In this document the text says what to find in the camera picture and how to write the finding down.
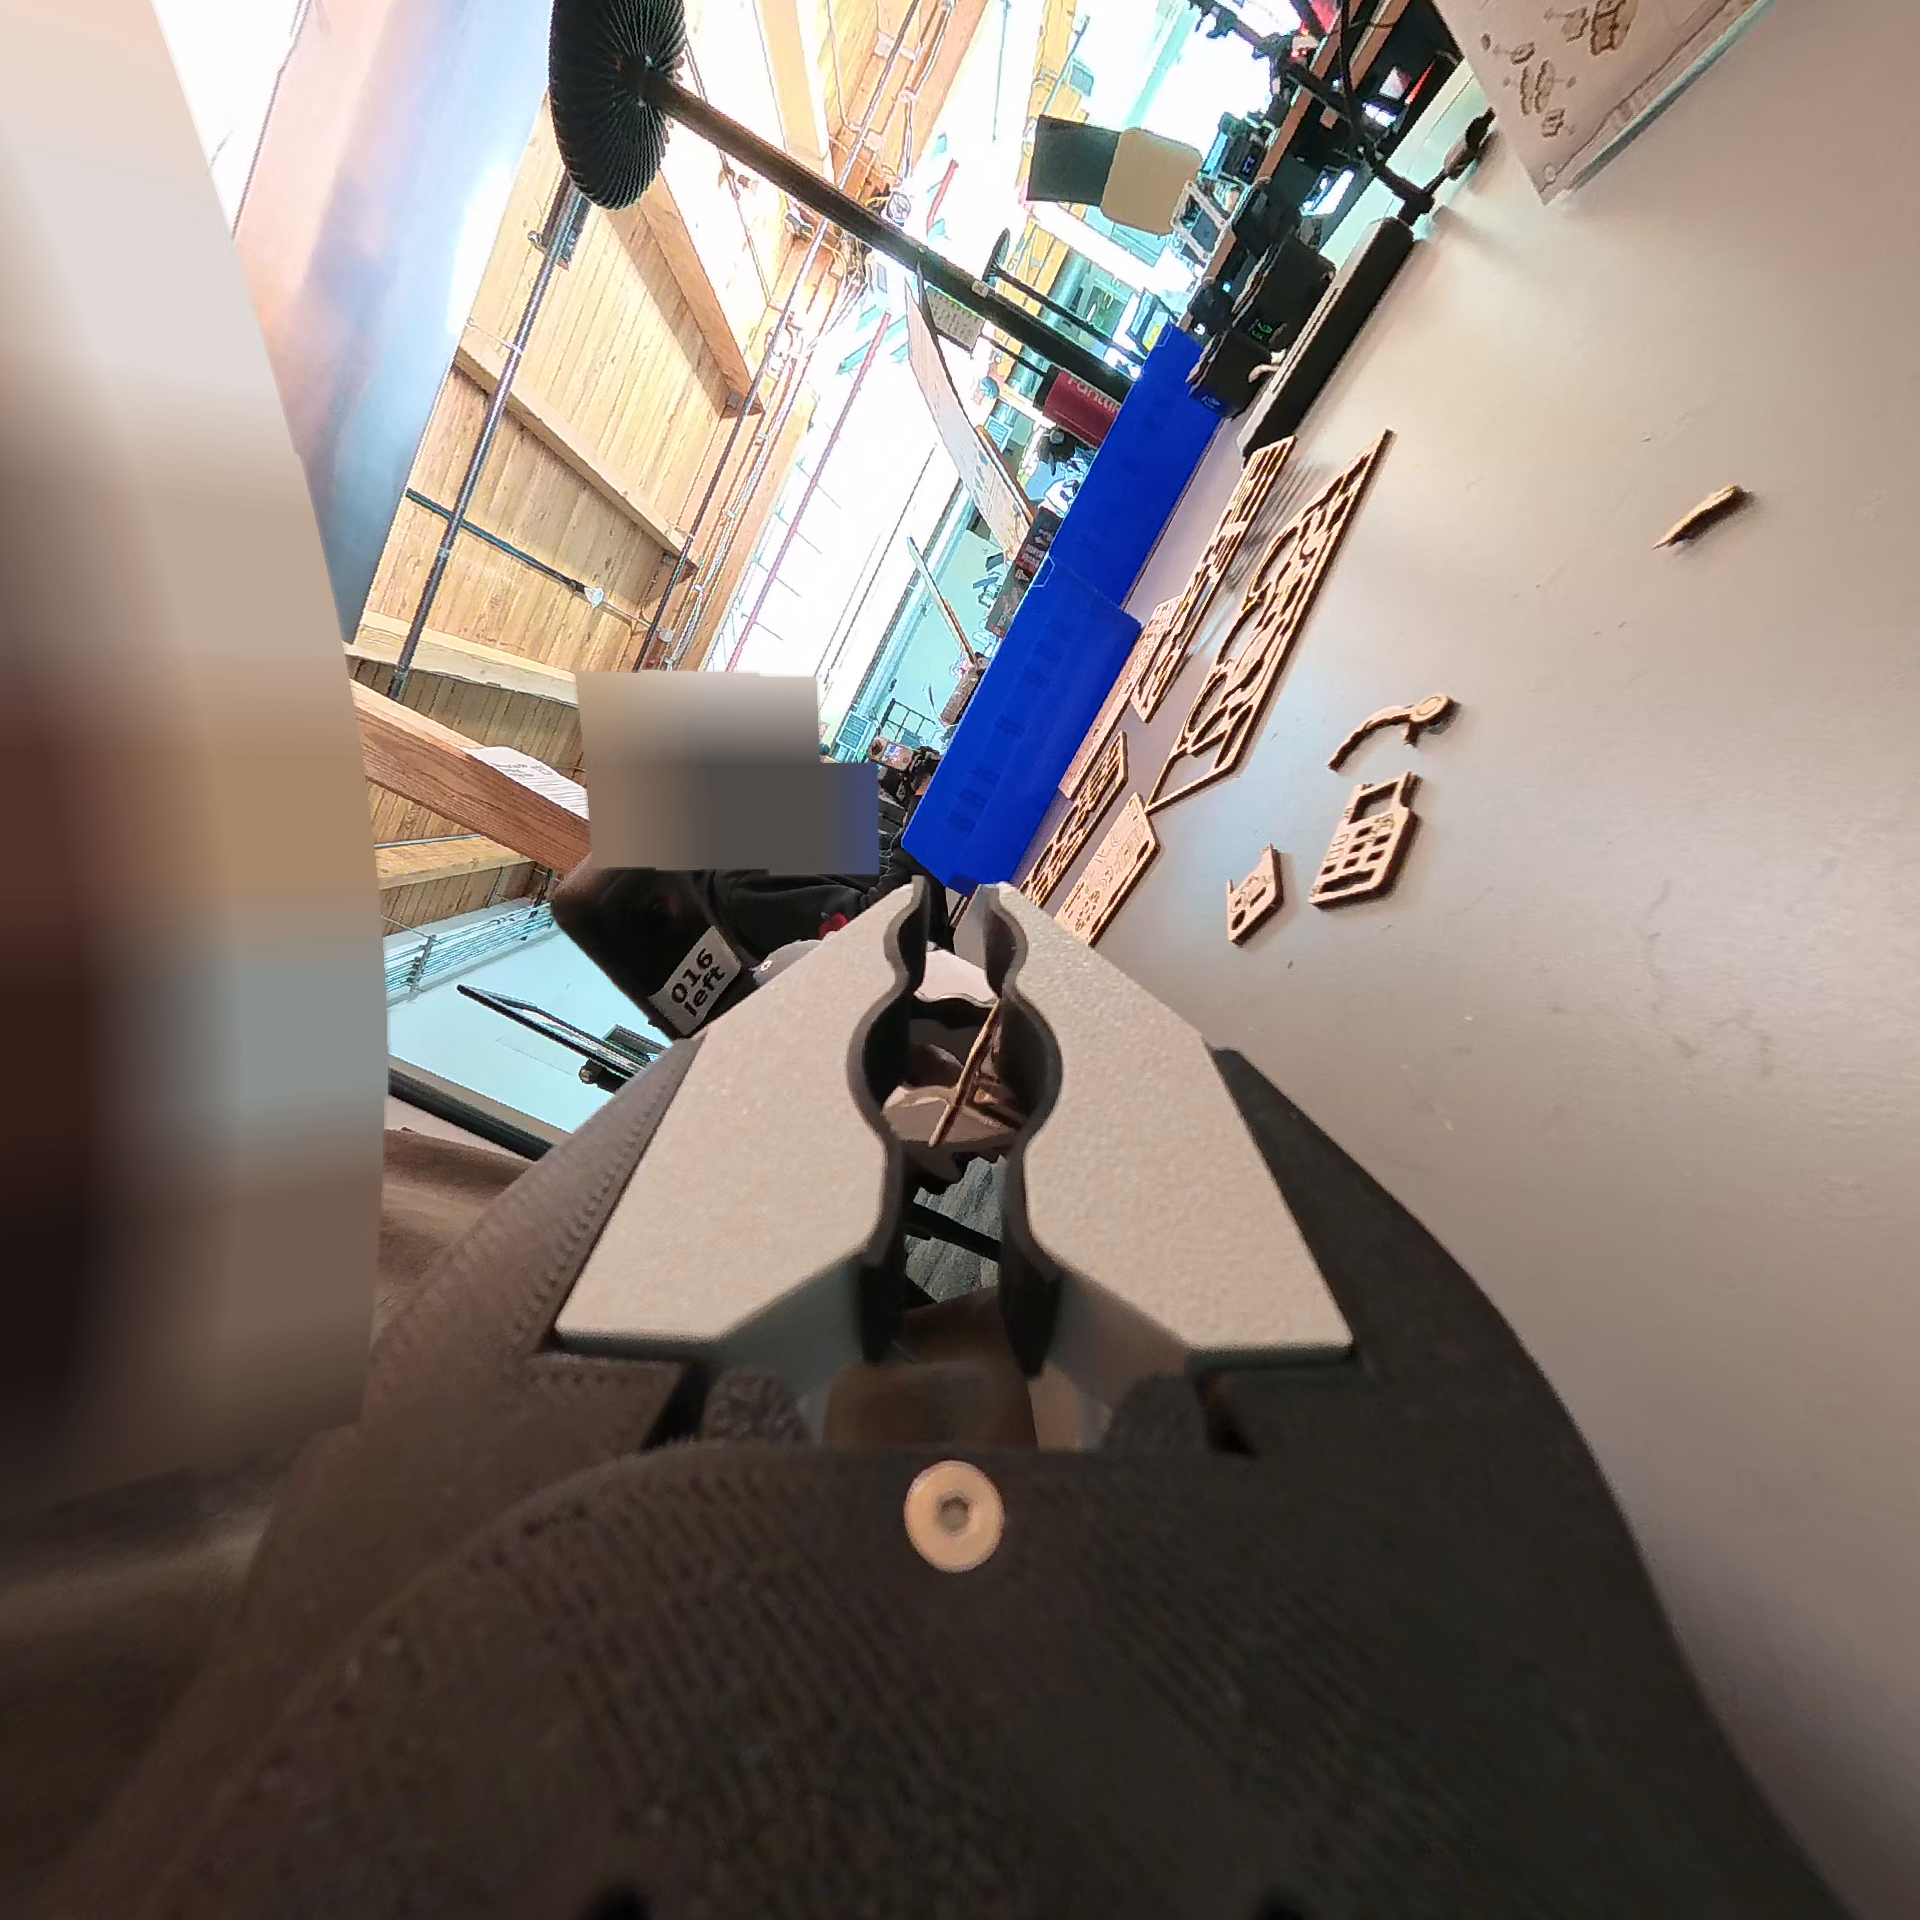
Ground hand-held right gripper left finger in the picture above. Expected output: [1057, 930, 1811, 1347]
[550, 877, 933, 1427]

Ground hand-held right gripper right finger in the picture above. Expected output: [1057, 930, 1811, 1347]
[976, 883, 1356, 1444]

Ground small wooden hook piece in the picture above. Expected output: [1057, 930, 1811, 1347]
[927, 1002, 1011, 1156]

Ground grey desk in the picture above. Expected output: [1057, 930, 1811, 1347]
[1035, 0, 1920, 1920]

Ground person's brown sweater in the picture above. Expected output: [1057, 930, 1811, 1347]
[0, 1124, 601, 1683]

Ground uncut engraved wooden sheet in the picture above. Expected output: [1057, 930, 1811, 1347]
[1048, 796, 1161, 947]

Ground slotted wooden panel piece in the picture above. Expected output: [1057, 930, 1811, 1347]
[1308, 773, 1421, 911]

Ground wooden sheet with three holes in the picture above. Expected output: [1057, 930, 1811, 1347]
[1024, 730, 1132, 889]

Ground wooden sheet with fine cutouts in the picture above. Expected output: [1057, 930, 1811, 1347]
[1124, 596, 1190, 724]

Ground wooden sheet with slot cutouts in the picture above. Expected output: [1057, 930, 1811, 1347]
[1135, 434, 1296, 722]

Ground large wooden sheet, gear holes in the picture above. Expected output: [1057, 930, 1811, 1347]
[1152, 431, 1391, 821]

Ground black ribbed disc on pole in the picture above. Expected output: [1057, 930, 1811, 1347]
[545, 0, 1142, 399]

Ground black battery charger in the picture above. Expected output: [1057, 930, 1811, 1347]
[1198, 285, 1296, 415]

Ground long black box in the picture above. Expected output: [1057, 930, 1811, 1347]
[1237, 218, 1421, 453]

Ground printed instruction booklet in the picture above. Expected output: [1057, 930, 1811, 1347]
[1463, 0, 1715, 205]

